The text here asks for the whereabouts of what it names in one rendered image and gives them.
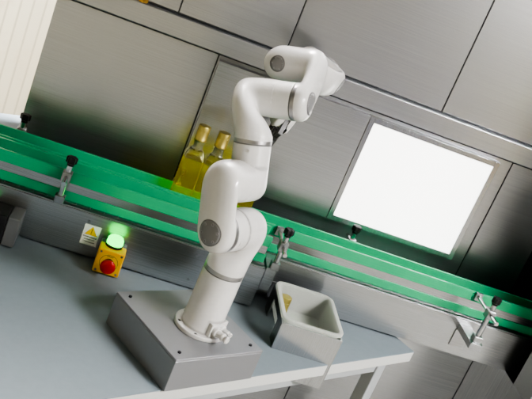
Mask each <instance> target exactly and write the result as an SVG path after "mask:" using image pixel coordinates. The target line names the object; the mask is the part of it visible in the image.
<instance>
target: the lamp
mask: <svg viewBox="0 0 532 399"><path fill-rule="evenodd" d="M105 244H106V245H107V246H108V247H109V248H110V249H114V250H121V249H122V248H123V245H124V239H123V238H122V237H121V236H120V235H117V234H111V235H109V236H108V239H107V241H106V243H105Z"/></svg>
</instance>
